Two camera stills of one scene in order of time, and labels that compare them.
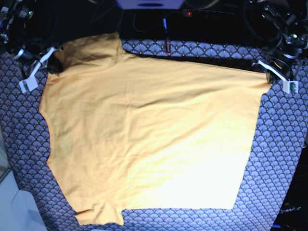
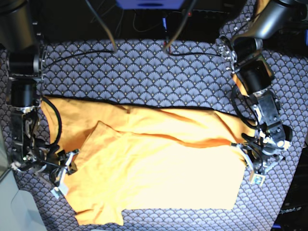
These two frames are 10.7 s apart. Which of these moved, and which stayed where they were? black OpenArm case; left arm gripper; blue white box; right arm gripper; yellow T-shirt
Moved: right arm gripper; left arm gripper; yellow T-shirt
Stayed: black OpenArm case; blue white box
